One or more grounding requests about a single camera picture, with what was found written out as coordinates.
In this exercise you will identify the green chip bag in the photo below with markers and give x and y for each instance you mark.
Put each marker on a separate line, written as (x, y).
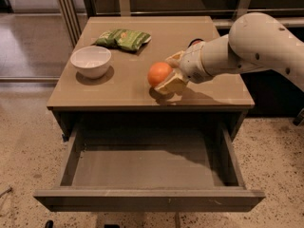
(126, 39)

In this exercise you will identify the grey drawer cabinet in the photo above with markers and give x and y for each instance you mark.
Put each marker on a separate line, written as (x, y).
(127, 84)

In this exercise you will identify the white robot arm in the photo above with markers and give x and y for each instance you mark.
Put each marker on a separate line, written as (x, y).
(255, 42)

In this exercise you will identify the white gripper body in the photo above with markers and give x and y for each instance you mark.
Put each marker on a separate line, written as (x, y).
(194, 63)

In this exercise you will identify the blue pepsi can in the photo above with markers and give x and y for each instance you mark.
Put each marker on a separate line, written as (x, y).
(195, 41)

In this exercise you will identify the white ceramic bowl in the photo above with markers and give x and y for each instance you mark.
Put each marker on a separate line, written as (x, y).
(92, 62)

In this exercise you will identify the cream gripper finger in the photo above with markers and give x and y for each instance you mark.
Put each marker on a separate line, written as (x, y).
(175, 82)
(175, 59)

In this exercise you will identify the orange fruit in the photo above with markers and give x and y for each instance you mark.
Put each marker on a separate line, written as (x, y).
(158, 72)

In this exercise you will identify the open grey top drawer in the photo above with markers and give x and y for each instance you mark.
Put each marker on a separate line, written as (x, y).
(149, 169)

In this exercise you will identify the metal railing frame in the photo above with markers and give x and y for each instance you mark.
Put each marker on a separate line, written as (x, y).
(289, 12)

